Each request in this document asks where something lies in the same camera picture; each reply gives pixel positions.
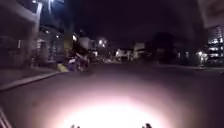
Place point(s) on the street lamp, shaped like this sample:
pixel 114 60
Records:
pixel 100 42

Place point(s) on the group of parked scooters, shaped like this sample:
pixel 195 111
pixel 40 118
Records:
pixel 80 62

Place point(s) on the building with lit windows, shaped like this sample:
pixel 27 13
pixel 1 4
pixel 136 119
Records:
pixel 215 43

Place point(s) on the robot's own part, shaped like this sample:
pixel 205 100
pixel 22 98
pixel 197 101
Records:
pixel 75 126
pixel 146 125

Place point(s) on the dark asphalt road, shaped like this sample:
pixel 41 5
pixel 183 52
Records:
pixel 140 83

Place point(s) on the building with lit sign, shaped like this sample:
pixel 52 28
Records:
pixel 85 43

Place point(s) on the tall dark building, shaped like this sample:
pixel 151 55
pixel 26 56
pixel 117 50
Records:
pixel 23 30

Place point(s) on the pale low building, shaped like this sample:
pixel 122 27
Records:
pixel 138 50

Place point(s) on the dark tree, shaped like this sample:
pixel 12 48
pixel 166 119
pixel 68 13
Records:
pixel 163 46

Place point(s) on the grey pavement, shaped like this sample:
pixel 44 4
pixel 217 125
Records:
pixel 20 76

